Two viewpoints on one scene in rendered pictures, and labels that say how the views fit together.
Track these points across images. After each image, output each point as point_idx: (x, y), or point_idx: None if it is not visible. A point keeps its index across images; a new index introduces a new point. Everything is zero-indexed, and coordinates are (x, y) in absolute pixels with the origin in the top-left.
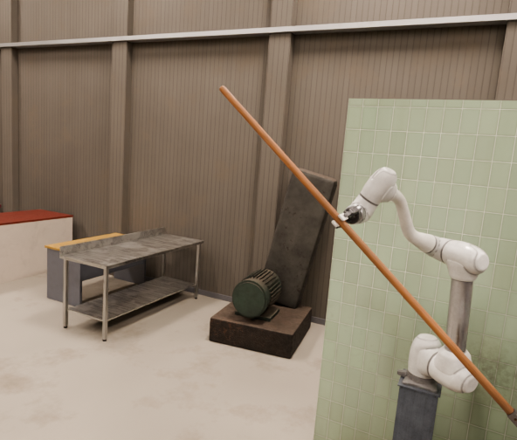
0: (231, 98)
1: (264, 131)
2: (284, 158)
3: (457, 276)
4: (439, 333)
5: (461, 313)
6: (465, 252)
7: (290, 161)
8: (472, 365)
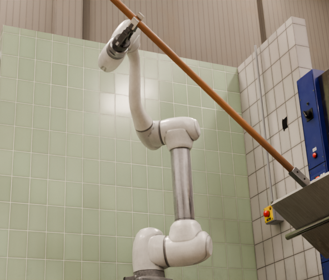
0: None
1: None
2: None
3: (180, 141)
4: (234, 110)
5: (188, 179)
6: (184, 119)
7: None
8: (260, 135)
